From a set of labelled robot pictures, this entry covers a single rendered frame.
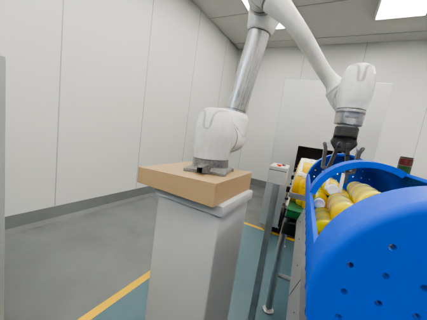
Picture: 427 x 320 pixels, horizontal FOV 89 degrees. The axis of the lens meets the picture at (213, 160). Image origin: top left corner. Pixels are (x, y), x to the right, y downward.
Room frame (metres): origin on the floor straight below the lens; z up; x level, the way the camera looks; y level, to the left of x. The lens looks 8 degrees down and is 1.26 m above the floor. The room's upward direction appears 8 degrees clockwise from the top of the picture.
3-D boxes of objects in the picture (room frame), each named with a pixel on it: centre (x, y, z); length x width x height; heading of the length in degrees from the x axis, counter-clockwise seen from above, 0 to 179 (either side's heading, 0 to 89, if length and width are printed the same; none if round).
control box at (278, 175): (1.31, -0.41, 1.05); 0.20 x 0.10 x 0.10; 158
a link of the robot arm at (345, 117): (0.78, -0.45, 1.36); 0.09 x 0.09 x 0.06
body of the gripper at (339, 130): (0.78, -0.45, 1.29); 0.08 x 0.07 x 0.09; 68
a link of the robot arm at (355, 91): (0.79, -0.46, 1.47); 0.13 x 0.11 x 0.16; 158
